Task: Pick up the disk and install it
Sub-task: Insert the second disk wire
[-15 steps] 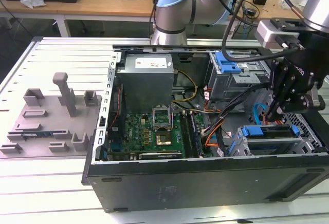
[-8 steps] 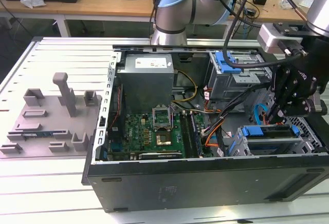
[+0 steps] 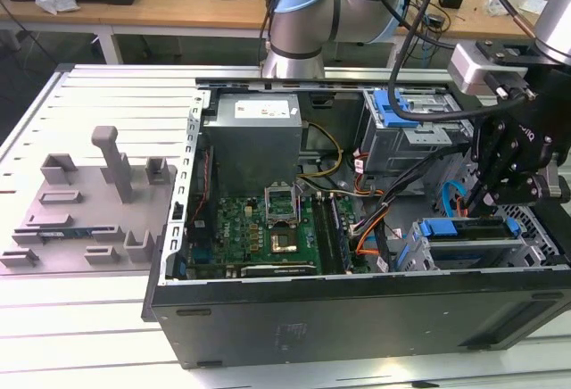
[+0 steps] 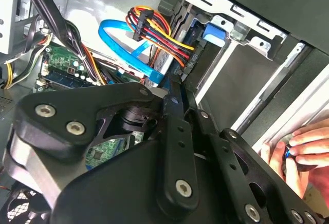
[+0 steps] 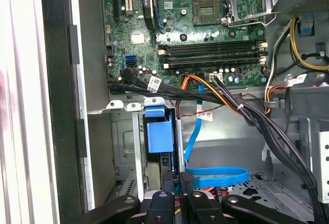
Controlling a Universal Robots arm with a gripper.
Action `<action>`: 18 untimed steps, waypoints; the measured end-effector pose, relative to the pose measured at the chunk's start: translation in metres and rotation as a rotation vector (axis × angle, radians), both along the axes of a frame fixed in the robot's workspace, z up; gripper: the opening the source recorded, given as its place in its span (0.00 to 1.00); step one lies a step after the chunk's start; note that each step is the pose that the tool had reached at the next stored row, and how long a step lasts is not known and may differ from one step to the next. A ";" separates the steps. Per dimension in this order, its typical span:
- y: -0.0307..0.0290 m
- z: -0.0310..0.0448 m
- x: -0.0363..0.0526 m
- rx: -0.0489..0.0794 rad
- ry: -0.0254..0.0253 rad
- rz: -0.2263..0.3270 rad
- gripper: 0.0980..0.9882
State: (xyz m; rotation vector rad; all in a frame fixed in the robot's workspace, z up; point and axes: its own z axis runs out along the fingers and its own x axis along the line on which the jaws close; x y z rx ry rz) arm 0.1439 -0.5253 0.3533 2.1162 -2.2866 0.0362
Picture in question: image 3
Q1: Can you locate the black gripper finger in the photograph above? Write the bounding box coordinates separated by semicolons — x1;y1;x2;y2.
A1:
463;116;509;211
481;169;559;208

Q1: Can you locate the blue data wire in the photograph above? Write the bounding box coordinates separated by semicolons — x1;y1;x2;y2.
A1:
443;180;469;219

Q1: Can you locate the hard disk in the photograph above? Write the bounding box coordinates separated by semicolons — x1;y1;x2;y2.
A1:
396;217;523;272

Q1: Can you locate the grey metal disk bay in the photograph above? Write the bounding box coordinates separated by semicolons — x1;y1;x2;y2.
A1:
394;217;561;274

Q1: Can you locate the grey metal drive cage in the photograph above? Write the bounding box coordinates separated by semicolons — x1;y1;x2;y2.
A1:
359;88;474;176

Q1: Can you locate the blue plastic drive latch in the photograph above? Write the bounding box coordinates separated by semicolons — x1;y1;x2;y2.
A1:
373;89;420;129

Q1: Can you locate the clear plastic bag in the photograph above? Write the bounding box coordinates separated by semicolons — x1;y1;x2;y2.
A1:
485;0;512;18

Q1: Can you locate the RAM stick in slot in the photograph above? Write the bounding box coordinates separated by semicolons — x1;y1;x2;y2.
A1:
329;194;356;272

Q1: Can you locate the black RAM slot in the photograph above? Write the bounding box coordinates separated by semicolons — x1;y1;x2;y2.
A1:
310;194;334;274

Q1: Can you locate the metal socket cover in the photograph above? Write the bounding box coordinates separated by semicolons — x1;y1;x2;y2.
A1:
264;181;299;228

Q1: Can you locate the CPU socket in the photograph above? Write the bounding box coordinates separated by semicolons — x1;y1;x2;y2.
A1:
267;226;302;256

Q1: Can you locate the grey power supply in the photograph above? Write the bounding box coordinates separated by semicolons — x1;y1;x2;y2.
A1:
203;93;309;185

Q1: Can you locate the black PC case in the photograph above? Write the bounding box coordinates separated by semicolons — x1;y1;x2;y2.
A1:
141;70;571;370

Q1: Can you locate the black graphics card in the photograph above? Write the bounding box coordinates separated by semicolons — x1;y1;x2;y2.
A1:
240;263;318;279

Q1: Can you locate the green motherboard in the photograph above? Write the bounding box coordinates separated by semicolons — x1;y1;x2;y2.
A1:
185;192;371;274

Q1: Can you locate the grey parts rack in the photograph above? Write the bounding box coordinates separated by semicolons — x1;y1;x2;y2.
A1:
0;125;179;277

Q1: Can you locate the crumpled white paper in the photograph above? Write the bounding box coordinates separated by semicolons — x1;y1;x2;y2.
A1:
34;0;81;16

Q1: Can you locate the grey side wrist camera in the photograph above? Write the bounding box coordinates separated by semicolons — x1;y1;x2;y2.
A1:
544;155;571;199

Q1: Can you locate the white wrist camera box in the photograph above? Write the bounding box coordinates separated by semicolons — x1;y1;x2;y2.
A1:
448;43;501;95

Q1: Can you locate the wooden desk white frame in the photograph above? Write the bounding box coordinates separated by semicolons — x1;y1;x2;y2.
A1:
0;0;277;64
399;0;543;67

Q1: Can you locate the black camera cable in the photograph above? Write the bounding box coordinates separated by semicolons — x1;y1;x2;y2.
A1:
385;0;534;127

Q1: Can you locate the thick black cable bundle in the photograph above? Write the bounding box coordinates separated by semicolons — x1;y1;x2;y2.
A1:
374;141;474;274

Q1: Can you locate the yellow wire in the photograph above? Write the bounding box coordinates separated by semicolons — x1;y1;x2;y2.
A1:
297;121;344;180

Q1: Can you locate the orange wire bundle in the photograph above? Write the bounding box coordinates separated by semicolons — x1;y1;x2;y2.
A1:
350;208;393;259

